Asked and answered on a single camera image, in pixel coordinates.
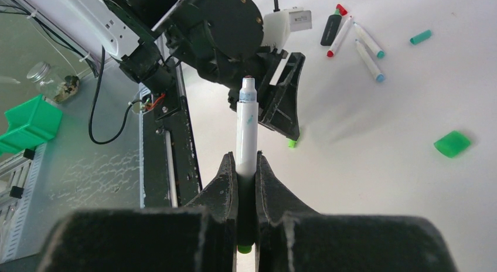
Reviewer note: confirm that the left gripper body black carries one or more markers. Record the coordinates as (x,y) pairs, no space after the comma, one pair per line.
(261,66)

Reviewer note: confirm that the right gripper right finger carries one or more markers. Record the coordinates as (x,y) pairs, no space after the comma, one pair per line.
(291,236)

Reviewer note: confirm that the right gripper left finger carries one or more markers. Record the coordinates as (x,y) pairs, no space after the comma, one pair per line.
(200,236)

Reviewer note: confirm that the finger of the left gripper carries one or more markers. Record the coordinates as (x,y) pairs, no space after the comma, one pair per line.
(278,103)

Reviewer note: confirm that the small light green cap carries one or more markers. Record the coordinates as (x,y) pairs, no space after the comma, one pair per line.
(292,144)

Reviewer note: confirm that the white pen green end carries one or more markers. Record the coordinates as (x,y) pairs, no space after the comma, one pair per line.
(246,163)

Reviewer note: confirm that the white pen red end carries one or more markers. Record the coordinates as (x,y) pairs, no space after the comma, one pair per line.
(334,47)

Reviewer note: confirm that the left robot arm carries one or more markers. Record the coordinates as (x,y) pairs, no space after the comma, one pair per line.
(223,40)

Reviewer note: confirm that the white pen blue end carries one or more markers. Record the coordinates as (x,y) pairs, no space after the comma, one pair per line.
(369,62)

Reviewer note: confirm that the white pen teal end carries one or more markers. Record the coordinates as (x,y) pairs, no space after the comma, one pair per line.
(369,41)

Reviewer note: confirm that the teal pen cap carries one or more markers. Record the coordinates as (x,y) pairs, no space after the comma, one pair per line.
(421,37)

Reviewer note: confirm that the black marker red cap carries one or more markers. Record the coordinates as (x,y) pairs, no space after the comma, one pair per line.
(332,26)

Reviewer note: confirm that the glass jar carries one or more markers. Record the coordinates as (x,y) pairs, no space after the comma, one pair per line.
(54,82)

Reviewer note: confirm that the green square cap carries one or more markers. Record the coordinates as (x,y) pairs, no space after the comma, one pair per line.
(452,144)

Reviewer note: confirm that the green plastic bin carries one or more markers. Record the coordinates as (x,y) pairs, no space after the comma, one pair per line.
(30,124)

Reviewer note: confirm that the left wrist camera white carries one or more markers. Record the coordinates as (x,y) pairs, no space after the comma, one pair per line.
(278,26)

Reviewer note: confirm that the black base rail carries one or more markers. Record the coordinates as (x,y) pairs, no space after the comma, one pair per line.
(170,175)

